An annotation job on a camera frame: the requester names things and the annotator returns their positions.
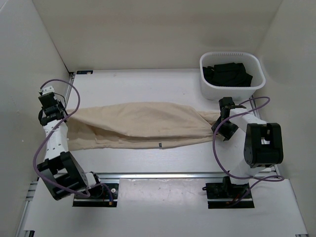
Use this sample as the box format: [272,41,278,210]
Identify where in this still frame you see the white plastic basket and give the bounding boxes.
[199,51,266,100]

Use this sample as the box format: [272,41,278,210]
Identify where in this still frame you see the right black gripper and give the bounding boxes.
[211,117,239,141]

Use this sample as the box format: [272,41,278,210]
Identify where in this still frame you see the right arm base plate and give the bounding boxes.
[202,182,255,209]

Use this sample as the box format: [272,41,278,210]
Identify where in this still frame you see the beige trousers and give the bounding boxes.
[67,102,220,151]

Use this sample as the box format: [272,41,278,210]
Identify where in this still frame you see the right aluminium frame rail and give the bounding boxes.
[250,95,279,177]

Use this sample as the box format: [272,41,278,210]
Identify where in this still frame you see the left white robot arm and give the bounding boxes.
[36,87,104,200]

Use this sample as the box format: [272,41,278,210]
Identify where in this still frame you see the front aluminium rail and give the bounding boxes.
[98,172,226,179]

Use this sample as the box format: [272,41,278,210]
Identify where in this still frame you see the black folded garment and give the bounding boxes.
[202,63,253,87]

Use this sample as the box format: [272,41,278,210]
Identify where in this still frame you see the aluminium frame rail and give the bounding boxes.
[250,95,279,177]
[14,71,76,237]

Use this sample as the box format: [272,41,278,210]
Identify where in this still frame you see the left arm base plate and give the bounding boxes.
[73,179,119,208]

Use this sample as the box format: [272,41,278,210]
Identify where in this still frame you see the left aluminium frame rail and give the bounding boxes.
[14,71,76,237]

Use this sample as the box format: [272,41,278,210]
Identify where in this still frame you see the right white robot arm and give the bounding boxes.
[206,97,283,199]

